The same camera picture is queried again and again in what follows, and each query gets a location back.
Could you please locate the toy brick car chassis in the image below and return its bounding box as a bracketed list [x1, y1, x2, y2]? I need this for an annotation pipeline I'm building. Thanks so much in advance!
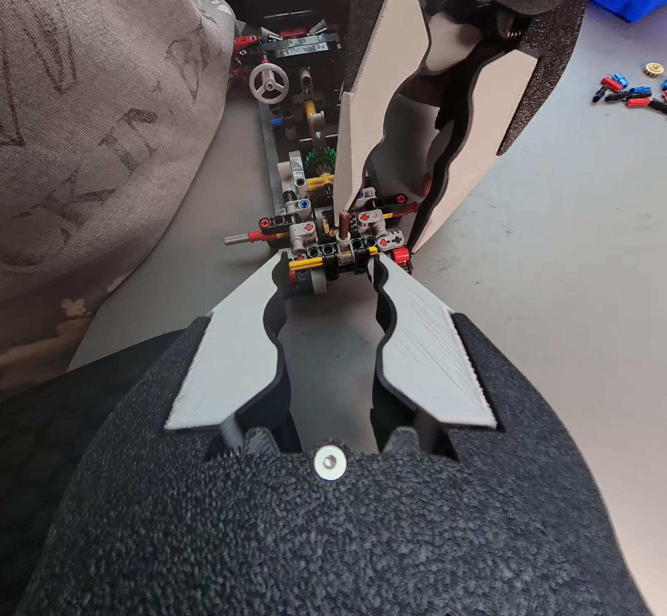
[224, 14, 434, 297]

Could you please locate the pile of small brick pins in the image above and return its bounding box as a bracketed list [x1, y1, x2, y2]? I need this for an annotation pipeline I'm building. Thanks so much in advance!
[591, 72, 667, 115]

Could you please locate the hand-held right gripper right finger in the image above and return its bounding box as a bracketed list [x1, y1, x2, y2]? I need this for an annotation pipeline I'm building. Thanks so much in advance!
[371, 253, 497, 453]

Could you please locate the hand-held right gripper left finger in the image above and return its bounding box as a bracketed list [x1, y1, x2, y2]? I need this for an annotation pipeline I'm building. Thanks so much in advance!
[165, 253, 289, 453]

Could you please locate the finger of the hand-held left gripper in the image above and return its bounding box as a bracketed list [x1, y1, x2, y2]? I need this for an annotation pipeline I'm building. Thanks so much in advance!
[410, 49, 538, 256]
[333, 0, 434, 211]

